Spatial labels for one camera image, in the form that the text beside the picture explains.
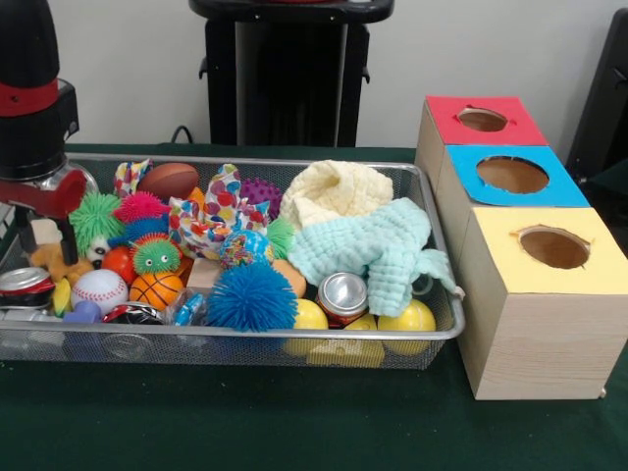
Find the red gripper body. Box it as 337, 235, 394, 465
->
0, 169, 88, 223

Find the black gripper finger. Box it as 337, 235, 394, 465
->
57, 218, 80, 266
17, 205, 38, 254

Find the silver mesh bin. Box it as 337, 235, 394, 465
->
0, 152, 466, 372

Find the wooden box with three holes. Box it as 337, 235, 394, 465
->
414, 94, 628, 401

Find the green spiky ball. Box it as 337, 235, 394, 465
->
68, 191, 127, 259

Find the small white baseball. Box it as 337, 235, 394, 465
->
71, 268, 130, 315

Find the rainbow spiky caterpillar toy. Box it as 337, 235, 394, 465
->
101, 190, 183, 286

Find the small brown football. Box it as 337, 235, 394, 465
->
136, 162, 200, 200

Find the small orange basketball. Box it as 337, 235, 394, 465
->
128, 271, 185, 311

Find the polka dot cloth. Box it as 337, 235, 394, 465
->
169, 164, 272, 260

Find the blue spiky ball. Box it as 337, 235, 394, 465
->
204, 264, 299, 334

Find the dark green table cloth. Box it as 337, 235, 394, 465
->
586, 159, 628, 235
0, 141, 628, 471

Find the cream knitted cloth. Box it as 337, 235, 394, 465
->
277, 159, 395, 235

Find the mint knitted cloth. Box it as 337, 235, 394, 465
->
286, 197, 457, 317

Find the black upright panel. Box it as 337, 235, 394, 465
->
563, 7, 628, 173

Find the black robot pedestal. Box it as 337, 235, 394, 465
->
188, 0, 396, 147

